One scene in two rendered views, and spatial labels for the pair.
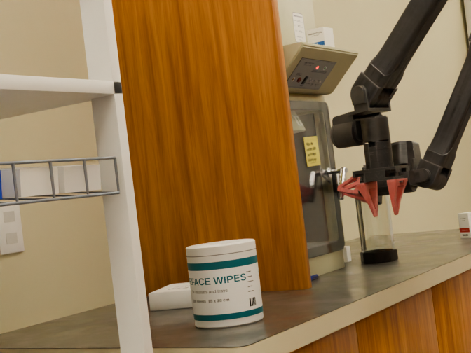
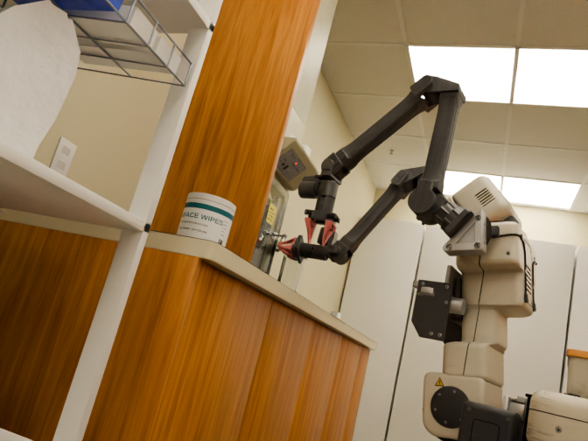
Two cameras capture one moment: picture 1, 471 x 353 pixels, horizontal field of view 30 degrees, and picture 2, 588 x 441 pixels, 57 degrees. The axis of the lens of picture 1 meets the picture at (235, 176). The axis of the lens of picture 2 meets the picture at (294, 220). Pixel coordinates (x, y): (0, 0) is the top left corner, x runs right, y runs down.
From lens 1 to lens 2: 0.51 m
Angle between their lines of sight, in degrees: 17
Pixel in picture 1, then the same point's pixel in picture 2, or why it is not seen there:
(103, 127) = (190, 46)
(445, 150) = (354, 239)
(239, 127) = (238, 170)
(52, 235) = (86, 183)
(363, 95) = (330, 164)
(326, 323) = (262, 278)
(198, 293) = (186, 221)
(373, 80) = (339, 158)
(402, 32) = (368, 136)
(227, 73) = (244, 136)
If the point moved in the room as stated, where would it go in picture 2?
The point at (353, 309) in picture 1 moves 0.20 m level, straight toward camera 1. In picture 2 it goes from (277, 285) to (285, 277)
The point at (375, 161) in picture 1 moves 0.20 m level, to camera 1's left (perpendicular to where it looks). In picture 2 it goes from (322, 206) to (260, 188)
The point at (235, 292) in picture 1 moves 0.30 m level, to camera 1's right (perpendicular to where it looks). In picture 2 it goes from (212, 229) to (324, 262)
